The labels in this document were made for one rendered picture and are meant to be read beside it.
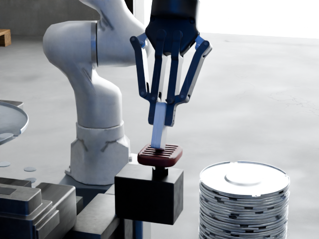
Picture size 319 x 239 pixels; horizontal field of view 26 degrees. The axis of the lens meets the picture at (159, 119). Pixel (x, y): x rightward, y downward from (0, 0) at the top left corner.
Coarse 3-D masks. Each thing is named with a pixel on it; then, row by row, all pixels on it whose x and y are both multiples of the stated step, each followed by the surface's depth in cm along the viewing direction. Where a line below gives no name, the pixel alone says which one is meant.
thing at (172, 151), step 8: (168, 144) 107; (144, 152) 104; (152, 152) 104; (160, 152) 104; (168, 152) 104; (176, 152) 104; (144, 160) 103; (152, 160) 102; (160, 160) 102; (168, 160) 102; (176, 160) 103; (160, 168) 105
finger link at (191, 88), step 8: (200, 48) 103; (208, 48) 104; (200, 56) 103; (192, 64) 103; (200, 64) 104; (192, 72) 103; (184, 80) 103; (192, 80) 103; (184, 88) 103; (192, 88) 104; (184, 96) 103
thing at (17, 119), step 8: (0, 104) 115; (8, 104) 114; (0, 112) 111; (8, 112) 111; (16, 112) 111; (24, 112) 109; (0, 120) 107; (8, 120) 107; (16, 120) 107; (24, 120) 107; (0, 128) 103; (8, 128) 103; (16, 128) 103; (24, 128) 102; (16, 136) 100; (0, 144) 96
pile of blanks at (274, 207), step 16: (208, 192) 218; (288, 192) 221; (208, 208) 221; (224, 208) 215; (240, 208) 212; (256, 208) 212; (272, 208) 215; (208, 224) 221; (224, 224) 216; (240, 224) 216; (256, 224) 216; (272, 224) 218
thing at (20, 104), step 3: (6, 102) 117; (9, 102) 117; (12, 102) 117; (15, 102) 117; (18, 102) 117; (21, 102) 117; (15, 105) 116; (18, 105) 116; (21, 105) 116; (21, 108) 116
